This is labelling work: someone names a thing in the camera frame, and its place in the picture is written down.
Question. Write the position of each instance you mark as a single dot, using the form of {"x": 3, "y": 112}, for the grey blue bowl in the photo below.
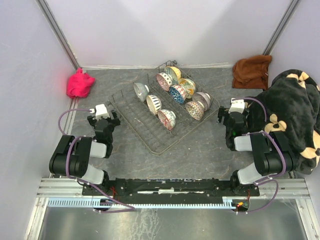
{"x": 141, "y": 91}

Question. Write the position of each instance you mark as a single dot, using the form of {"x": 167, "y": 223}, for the blue red patterned bowl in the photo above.
{"x": 178, "y": 93}

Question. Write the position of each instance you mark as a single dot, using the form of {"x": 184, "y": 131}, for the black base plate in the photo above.
{"x": 178, "y": 191}

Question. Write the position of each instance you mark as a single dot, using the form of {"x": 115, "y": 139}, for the aluminium frame rail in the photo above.
{"x": 292, "y": 188}

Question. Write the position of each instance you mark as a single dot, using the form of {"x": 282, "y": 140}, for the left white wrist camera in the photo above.
{"x": 100, "y": 111}

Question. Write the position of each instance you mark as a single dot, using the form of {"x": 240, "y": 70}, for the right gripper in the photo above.
{"x": 222, "y": 112}

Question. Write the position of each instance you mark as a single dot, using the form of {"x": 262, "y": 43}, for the wire dish rack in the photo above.
{"x": 147, "y": 127}

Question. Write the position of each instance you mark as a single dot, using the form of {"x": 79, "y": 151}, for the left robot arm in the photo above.
{"x": 71, "y": 156}

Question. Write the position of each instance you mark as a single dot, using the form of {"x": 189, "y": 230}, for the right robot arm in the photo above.
{"x": 271, "y": 152}

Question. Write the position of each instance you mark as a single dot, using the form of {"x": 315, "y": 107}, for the grey purple bowl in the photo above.
{"x": 202, "y": 97}

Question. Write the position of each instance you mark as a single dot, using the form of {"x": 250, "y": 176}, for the yellow green floral bowl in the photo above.
{"x": 188, "y": 85}

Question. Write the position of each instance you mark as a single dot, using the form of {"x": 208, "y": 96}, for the red patterned green bowl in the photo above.
{"x": 167, "y": 118}

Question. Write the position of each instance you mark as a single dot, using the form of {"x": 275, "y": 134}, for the black floral blanket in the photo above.
{"x": 292, "y": 106}

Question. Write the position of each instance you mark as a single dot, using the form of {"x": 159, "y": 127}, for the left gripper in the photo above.
{"x": 115, "y": 121}

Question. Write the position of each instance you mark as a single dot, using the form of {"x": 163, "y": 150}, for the yellow teal bowl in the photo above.
{"x": 174, "y": 72}

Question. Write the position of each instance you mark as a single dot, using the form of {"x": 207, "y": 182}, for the red scale patterned bowl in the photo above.
{"x": 195, "y": 109}

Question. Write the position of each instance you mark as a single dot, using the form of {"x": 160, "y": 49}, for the red dotted white bowl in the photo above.
{"x": 164, "y": 80}

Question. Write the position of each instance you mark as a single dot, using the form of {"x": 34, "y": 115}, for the pink cloth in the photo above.
{"x": 79, "y": 84}

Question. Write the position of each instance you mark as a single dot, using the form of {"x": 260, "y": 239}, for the black striped white bowl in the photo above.
{"x": 154, "y": 104}

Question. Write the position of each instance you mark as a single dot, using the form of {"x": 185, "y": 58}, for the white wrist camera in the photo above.
{"x": 237, "y": 105}
{"x": 100, "y": 111}

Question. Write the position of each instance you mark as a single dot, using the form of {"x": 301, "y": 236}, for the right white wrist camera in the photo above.
{"x": 237, "y": 105}

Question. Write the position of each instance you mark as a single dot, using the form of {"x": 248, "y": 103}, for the brown cloth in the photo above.
{"x": 251, "y": 73}

